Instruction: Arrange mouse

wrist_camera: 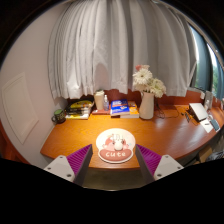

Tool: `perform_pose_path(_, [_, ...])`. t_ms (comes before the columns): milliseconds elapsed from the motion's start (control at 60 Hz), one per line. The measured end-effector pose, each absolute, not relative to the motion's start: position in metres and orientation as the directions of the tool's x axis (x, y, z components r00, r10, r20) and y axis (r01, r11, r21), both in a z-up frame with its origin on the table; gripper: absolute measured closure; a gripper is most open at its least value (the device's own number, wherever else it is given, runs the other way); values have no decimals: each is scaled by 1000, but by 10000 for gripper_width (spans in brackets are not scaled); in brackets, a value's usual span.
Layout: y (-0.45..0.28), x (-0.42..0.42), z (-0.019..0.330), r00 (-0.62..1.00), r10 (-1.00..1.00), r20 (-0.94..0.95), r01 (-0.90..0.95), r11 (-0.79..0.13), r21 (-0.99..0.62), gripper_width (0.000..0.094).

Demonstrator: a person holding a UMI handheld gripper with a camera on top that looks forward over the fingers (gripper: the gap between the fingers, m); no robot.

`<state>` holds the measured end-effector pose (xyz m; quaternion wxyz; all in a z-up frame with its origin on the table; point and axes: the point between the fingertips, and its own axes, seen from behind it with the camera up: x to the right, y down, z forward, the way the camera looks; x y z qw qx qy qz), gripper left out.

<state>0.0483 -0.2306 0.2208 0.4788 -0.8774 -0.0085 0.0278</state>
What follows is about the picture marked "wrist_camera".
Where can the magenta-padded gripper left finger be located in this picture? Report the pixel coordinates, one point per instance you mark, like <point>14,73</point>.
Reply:
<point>58,165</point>

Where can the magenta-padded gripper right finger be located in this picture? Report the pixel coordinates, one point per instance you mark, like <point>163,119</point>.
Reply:
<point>165,165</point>

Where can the pink cartoon mouse pad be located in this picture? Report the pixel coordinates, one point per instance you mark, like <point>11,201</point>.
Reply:
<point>115,156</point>

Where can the brown cardboard box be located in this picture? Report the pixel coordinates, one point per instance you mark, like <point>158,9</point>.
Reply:
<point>205,154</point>

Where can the dark green mug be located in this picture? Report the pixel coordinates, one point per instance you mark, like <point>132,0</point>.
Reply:
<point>59,116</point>

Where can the black pen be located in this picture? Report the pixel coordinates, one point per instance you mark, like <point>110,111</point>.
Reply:
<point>187,117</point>

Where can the white paper sheet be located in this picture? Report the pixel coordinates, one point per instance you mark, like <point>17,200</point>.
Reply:
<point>206,126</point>

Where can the stack of dark books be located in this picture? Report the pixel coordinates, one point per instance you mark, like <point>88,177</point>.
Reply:
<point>79,108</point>

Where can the yellow book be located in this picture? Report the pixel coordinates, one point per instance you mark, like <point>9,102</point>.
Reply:
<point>134,112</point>

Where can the white ceramic vase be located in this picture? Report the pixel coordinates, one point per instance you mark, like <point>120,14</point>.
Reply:
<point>146,106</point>

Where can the silver laptop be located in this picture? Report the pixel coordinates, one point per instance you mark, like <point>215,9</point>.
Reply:
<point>199,111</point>

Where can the grey tablet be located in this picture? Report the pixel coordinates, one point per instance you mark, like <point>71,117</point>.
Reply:
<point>215,124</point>

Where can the red flat tray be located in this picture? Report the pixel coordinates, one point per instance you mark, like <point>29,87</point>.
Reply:
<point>100,112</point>

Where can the clear small bottle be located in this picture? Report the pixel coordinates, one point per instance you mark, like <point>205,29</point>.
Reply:
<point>106,104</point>

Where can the white flower bouquet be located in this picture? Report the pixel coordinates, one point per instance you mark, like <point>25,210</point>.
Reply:
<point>143,77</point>

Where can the window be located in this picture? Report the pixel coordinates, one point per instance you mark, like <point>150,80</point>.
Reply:
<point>203,63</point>

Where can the white curtain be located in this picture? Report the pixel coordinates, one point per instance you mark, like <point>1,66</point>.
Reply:
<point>116,43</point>

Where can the white wall panel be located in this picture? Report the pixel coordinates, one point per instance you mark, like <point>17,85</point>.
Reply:
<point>20,106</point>

